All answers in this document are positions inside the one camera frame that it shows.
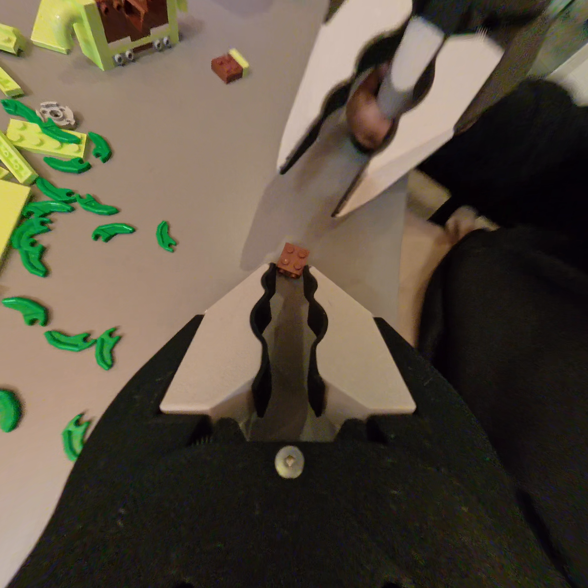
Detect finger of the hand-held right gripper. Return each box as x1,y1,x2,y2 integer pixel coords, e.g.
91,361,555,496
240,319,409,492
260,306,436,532
277,0,414,175
331,39,506,217

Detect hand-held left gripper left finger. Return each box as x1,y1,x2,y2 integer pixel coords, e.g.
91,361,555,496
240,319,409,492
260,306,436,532
159,264,277,419

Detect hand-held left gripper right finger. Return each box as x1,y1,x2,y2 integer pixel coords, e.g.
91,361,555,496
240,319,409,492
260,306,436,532
303,266,417,422

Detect brown brick with lime slope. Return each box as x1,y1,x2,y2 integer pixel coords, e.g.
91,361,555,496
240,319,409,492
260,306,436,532
211,48,250,84

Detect small brown square plate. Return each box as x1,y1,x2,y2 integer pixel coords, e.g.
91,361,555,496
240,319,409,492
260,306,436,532
277,243,310,278

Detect person's right forearm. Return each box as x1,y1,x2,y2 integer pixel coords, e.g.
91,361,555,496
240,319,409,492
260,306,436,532
413,78,588,230

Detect person's right hand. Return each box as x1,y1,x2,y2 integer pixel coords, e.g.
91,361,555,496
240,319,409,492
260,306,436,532
347,71,397,149

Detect scattered green leaf pieces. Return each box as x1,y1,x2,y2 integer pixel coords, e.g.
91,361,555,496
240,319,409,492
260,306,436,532
0,99,177,462

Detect lime and brown brick assembly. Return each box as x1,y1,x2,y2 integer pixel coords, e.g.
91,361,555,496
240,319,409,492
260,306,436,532
31,0,187,72

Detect scattered lime green bricks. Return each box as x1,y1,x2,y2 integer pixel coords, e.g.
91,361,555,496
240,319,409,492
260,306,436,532
0,23,88,265

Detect grey round plate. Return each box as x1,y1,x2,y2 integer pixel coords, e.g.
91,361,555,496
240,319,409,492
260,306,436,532
36,101,76,128

